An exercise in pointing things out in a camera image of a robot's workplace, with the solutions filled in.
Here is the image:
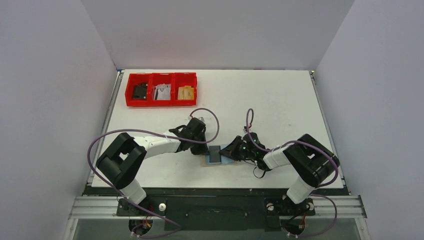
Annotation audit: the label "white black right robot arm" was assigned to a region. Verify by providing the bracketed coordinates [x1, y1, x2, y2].
[218, 132, 340, 204]

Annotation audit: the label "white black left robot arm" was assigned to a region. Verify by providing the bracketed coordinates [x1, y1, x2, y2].
[96, 117, 208, 204]

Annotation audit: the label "yellow cards in bin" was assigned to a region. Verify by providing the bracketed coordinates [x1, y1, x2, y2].
[177, 85, 195, 100]

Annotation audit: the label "white cards in bin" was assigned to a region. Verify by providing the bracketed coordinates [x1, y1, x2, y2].
[153, 84, 171, 101]

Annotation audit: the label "black cards in bin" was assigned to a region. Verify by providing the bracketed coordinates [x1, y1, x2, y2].
[132, 82, 148, 100]

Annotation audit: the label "red three-compartment bin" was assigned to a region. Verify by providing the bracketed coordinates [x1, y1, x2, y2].
[125, 72, 198, 107]

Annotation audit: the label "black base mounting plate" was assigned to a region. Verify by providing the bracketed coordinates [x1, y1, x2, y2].
[115, 187, 316, 233]

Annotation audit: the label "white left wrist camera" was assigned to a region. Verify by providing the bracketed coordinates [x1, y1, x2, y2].
[188, 115, 205, 122]

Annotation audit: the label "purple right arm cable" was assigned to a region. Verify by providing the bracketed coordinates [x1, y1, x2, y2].
[245, 108, 339, 190]

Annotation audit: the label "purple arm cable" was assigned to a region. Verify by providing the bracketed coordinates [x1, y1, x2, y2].
[245, 108, 339, 190]
[87, 107, 221, 200]

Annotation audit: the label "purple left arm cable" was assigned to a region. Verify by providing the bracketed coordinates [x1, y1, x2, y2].
[87, 107, 221, 200]

